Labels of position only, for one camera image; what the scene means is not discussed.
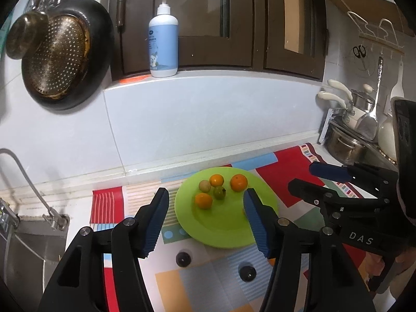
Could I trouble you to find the person's right hand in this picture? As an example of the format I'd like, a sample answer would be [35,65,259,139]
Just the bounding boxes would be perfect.
[365,252,416,304]

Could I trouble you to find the wooden wall shelf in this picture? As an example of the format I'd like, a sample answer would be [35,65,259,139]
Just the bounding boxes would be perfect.
[312,0,416,36]

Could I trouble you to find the dark purple plum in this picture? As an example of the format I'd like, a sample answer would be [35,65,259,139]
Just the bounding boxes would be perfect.
[238,264,257,282]
[176,251,192,268]

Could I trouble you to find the black frying pan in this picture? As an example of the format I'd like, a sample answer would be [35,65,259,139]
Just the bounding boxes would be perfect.
[21,0,115,111]

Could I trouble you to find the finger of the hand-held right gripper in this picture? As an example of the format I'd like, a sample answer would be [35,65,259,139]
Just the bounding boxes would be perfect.
[288,178,392,225]
[309,161,400,199]

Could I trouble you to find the white jug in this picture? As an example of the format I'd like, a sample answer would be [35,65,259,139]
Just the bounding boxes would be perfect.
[378,114,398,162]

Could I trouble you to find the colourful patchwork table mat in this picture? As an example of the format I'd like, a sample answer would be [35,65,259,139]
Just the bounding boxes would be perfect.
[89,142,384,312]

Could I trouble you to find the cream pan handle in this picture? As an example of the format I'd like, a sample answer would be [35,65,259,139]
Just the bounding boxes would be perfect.
[327,79,352,100]
[318,91,348,110]

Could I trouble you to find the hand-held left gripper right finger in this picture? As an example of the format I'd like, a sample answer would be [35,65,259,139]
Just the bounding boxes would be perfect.
[243,188,378,312]

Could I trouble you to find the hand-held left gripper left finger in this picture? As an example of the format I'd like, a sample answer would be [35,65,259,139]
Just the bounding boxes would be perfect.
[39,187,170,312]

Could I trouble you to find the thin gooseneck faucet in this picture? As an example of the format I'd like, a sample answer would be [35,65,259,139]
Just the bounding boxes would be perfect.
[0,148,70,231]

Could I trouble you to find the black scissors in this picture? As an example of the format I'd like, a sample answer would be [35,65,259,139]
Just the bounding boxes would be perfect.
[353,45,370,75]

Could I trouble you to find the small brass saucepan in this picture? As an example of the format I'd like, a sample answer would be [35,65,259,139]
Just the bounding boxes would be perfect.
[6,10,49,60]

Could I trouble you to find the white wire rack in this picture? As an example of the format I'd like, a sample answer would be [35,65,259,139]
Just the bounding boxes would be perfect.
[347,11,405,55]

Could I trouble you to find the white ladle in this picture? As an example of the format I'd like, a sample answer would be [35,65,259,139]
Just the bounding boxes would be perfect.
[390,62,405,100]

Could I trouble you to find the stainless steel sink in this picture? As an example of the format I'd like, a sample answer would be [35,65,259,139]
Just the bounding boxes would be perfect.
[0,224,69,296]

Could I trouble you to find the blue white pump bottle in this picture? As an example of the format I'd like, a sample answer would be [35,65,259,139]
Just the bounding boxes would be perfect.
[149,0,179,78]

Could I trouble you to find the steel cooking pot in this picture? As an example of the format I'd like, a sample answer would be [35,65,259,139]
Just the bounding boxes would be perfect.
[326,125,368,166]

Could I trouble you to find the green plate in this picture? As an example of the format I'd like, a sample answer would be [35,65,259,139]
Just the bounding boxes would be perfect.
[174,167,279,248]

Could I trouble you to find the small lidded steel pot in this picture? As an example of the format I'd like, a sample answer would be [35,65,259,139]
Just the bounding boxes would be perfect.
[351,84,376,113]

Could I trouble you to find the perforated metal strainer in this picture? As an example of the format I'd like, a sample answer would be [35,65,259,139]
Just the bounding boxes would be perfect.
[22,14,92,99]

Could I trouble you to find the dark wooden window frame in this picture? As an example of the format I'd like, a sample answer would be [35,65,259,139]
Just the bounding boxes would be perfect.
[109,0,328,82]

